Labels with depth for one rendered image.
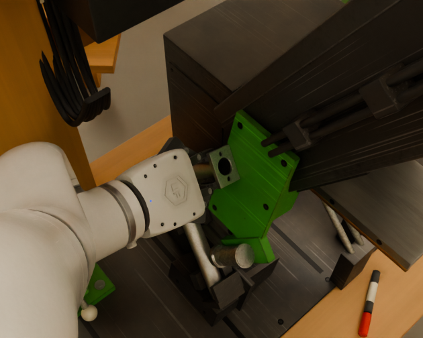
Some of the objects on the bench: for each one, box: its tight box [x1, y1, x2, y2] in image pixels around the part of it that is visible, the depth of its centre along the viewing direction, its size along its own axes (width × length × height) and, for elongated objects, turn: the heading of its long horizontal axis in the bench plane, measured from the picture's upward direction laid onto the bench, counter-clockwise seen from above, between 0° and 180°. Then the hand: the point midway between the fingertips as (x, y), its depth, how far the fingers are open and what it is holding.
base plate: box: [78, 154, 423, 338], centre depth 106 cm, size 42×110×2 cm, turn 130°
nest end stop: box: [202, 287, 245, 310], centre depth 90 cm, size 4×7×6 cm, turn 130°
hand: (211, 169), depth 76 cm, fingers closed on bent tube, 3 cm apart
